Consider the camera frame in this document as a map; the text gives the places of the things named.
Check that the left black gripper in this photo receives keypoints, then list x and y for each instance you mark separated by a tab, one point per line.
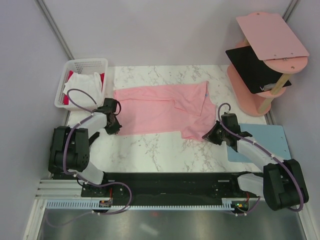
115	129

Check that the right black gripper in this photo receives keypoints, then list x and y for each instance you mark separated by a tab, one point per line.
210	135

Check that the pink t shirt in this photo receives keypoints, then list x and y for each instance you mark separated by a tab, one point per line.
186	108

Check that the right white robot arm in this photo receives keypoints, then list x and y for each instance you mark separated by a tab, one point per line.
281	184

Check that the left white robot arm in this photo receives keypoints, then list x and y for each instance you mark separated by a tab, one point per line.
70	147

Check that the black t shirt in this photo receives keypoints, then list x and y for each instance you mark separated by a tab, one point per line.
93	138

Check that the white t shirt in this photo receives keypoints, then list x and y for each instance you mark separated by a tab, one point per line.
83	87

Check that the white plastic basket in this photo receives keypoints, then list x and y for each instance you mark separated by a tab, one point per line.
83	82

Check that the light blue mat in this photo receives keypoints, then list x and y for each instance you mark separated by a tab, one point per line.
271	137

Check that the black board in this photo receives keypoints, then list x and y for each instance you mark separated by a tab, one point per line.
256	75

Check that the pink tiered shelf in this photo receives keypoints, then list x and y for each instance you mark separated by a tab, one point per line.
274	43

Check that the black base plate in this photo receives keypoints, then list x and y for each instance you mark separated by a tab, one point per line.
169	189

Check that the white cable duct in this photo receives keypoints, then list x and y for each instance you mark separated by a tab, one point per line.
73	204

